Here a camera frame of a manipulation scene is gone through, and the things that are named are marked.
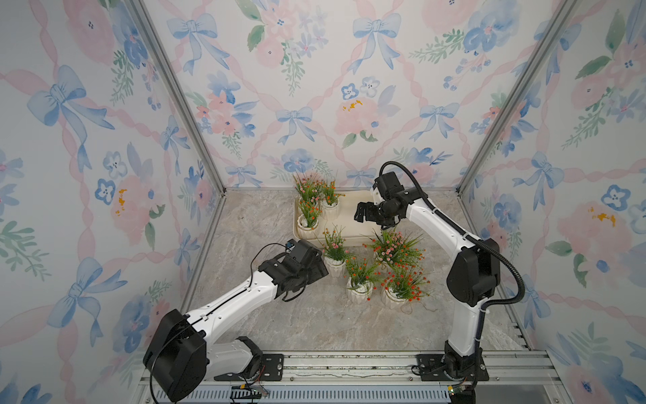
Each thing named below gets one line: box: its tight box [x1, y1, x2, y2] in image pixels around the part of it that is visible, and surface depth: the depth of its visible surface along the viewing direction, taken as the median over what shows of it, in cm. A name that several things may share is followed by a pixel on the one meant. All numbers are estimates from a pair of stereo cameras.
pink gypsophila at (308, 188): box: [292, 174, 324, 203], surface depth 102 cm
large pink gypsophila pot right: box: [361, 228, 427, 271], surface depth 85 cm
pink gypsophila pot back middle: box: [312, 223, 350, 278], surface depth 90 cm
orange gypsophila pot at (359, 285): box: [343, 256, 377, 305], surface depth 84 cm
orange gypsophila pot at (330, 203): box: [319, 179, 347, 221], surface depth 106 cm
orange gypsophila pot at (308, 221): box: [296, 200, 323, 240], surface depth 100 cm
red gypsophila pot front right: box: [380, 263, 431, 303], surface depth 79 cm
